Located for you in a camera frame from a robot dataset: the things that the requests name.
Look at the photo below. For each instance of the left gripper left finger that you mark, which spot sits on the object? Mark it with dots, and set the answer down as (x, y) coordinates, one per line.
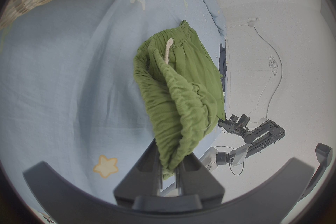
(136, 181)

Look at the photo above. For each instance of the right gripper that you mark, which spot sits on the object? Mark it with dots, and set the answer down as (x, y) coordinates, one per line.
(232, 127)

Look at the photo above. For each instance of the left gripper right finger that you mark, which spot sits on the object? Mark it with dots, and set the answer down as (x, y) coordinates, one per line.
(202, 183)

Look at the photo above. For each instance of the green shorts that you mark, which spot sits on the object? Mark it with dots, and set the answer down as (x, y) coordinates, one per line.
(183, 91)

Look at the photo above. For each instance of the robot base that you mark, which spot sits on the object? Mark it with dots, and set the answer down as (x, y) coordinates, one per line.
(210, 158)

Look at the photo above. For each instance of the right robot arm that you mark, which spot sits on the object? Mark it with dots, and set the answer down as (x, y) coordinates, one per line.
(273, 131)

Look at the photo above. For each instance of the dark blue garment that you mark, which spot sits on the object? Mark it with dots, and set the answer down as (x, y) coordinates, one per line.
(223, 65)

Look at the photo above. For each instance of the bed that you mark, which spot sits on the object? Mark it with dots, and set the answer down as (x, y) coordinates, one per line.
(65, 86)

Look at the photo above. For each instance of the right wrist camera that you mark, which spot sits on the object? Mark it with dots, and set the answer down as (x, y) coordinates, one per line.
(243, 120)

